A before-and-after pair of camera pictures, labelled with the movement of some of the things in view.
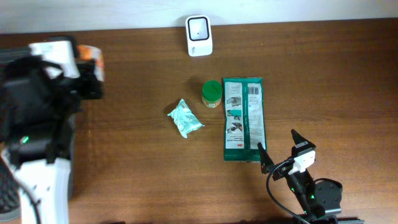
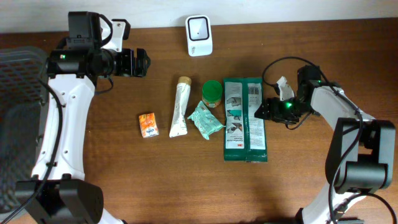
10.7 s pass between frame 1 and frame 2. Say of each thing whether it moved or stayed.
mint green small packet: moved
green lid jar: stayed
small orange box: moved
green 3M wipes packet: stayed
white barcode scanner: stayed
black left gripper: moved
